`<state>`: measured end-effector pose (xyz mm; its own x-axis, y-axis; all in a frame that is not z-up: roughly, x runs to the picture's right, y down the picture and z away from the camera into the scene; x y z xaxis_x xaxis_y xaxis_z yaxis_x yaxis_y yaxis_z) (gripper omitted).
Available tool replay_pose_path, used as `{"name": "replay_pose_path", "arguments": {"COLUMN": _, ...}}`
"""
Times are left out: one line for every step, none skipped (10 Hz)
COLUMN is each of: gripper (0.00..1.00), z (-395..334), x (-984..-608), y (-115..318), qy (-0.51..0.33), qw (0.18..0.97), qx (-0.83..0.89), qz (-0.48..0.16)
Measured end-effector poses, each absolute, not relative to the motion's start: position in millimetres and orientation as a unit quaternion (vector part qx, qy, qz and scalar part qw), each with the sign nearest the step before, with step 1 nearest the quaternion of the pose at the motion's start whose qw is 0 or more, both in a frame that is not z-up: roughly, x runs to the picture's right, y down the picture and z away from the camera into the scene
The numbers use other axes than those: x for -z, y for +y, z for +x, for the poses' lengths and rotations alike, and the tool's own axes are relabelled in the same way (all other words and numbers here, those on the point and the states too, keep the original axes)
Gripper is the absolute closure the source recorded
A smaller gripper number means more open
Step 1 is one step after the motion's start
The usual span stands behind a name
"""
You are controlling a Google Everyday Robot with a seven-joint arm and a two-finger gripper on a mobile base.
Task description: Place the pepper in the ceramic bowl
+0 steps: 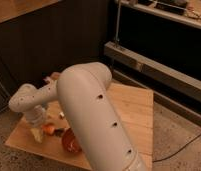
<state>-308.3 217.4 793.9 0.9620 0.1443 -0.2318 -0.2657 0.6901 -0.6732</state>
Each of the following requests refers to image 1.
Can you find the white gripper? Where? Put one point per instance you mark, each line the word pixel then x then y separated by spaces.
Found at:
pixel 35 117

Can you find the orange pepper with dark stem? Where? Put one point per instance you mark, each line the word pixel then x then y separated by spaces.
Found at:
pixel 51 130

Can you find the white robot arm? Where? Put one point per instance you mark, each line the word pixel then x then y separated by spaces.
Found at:
pixel 81 91

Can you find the dark red ceramic bowl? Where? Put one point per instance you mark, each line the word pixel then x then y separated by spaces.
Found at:
pixel 70 143

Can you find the red and white box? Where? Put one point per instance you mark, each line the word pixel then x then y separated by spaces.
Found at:
pixel 54 76

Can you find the grey metal beam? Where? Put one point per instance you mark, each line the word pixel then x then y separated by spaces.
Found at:
pixel 172 89

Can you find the metal pole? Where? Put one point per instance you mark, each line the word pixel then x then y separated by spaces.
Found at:
pixel 117 24

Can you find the shelf with clutter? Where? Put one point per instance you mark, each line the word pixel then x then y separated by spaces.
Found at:
pixel 187 12

